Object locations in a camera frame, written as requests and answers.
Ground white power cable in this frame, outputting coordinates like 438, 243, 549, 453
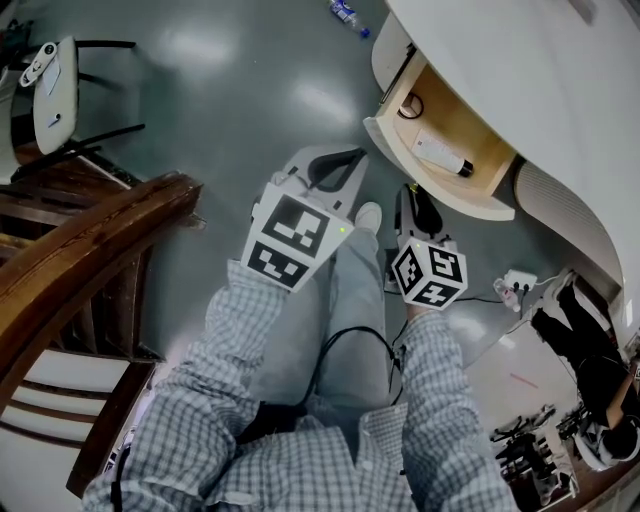
533, 271, 572, 289

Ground white curved table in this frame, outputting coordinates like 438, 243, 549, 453
370, 0, 640, 306

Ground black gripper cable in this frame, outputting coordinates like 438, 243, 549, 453
301, 325, 404, 409

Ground grey chair with black legs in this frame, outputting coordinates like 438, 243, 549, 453
9, 34, 147, 169

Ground white tube with black cap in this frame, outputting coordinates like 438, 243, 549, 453
411, 128, 476, 178

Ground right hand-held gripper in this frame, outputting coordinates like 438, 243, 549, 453
389, 184, 470, 312

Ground person's checked shirt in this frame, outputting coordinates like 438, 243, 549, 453
82, 399, 521, 512

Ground person's white shoe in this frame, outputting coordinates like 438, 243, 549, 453
353, 200, 384, 234

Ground plastic water bottle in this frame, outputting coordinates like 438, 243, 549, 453
328, 0, 372, 39

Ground white stair steps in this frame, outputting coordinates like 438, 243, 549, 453
0, 347, 127, 481

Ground person's grey trousers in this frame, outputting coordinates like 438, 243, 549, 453
248, 223, 392, 422

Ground person's left forearm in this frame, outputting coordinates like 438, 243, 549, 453
149, 258, 297, 454

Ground large white wooden drawer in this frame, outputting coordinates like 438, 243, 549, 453
362, 49, 519, 223

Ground cluttered equipment pile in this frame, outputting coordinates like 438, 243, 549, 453
0, 19, 36, 57

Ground small clear bottle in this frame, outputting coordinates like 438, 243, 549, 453
492, 278, 523, 314

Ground white round item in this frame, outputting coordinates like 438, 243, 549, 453
396, 91, 426, 121

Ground workbench equipment clutter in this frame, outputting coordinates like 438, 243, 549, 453
489, 403, 584, 507

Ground white paper card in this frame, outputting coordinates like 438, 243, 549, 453
41, 59, 63, 97

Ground wooden stair railing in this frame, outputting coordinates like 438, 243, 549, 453
0, 154, 207, 496

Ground person's right forearm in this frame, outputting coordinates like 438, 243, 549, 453
398, 303, 484, 454

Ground white handheld device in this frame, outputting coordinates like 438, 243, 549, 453
18, 41, 57, 89

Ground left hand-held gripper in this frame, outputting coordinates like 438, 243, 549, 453
239, 143, 371, 295

